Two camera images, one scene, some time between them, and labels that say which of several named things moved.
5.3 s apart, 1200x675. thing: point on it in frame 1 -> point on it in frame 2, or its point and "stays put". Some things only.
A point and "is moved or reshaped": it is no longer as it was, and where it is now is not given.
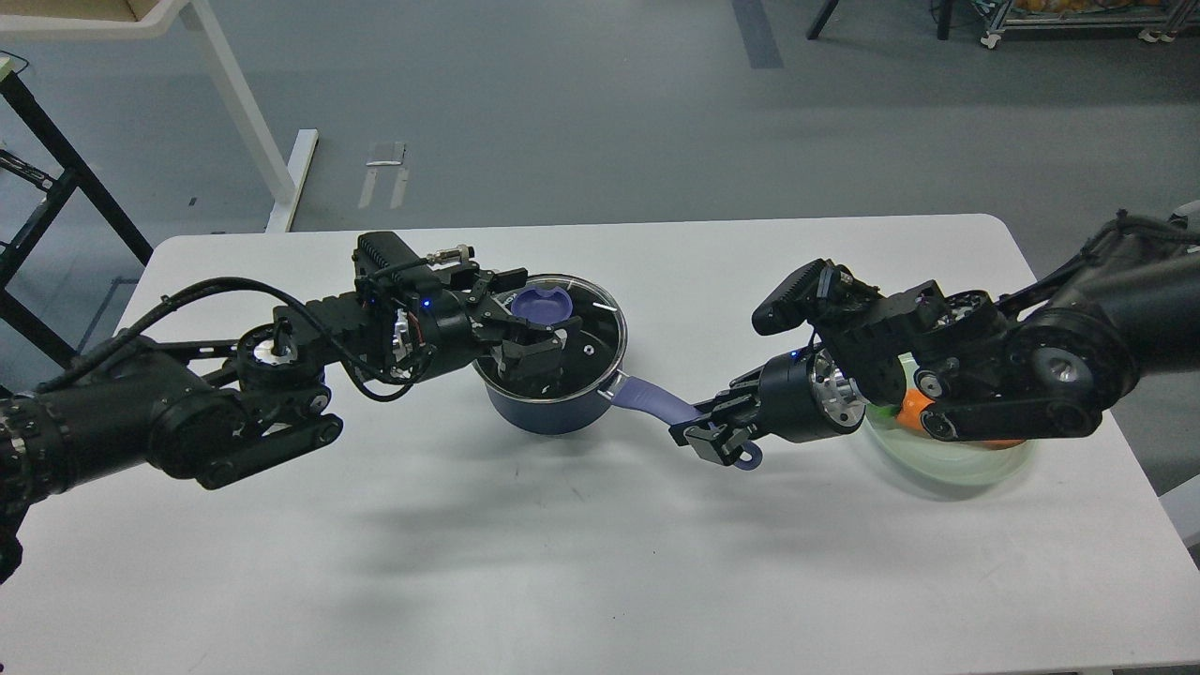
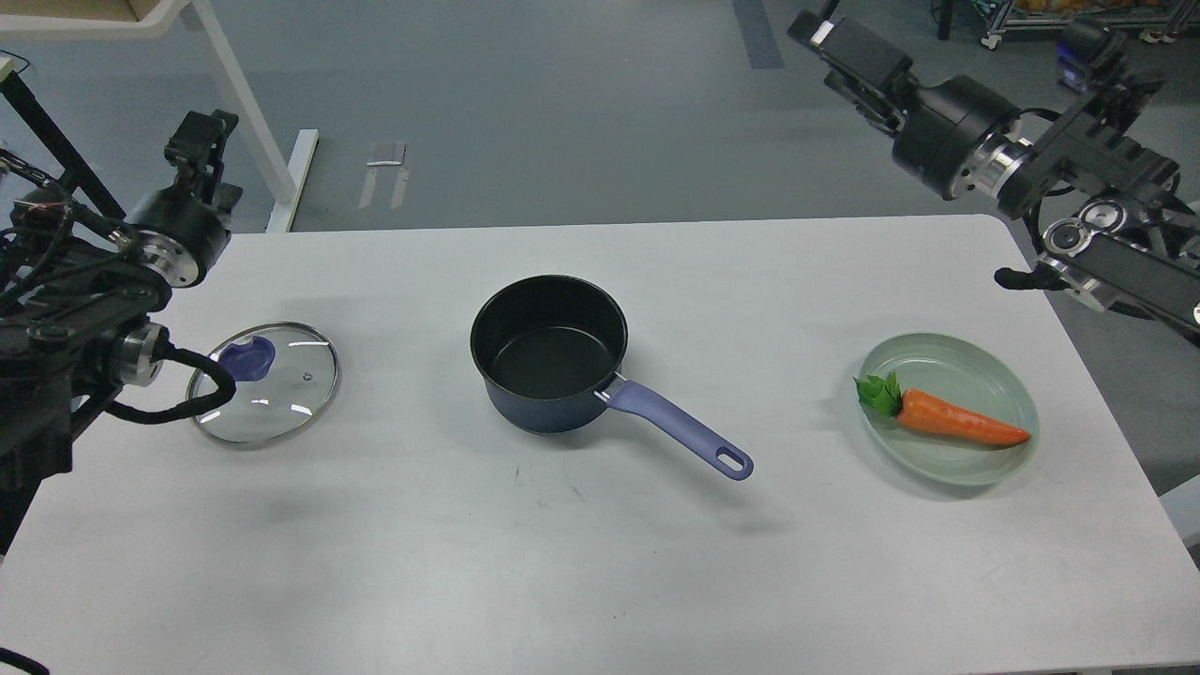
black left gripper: [450, 327] -> [182, 232]
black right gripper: [802, 395] -> [944, 127]
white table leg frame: [230, 82] stays put
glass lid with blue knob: [592, 353] is moved or reshaped
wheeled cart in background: [1159, 20] stays put
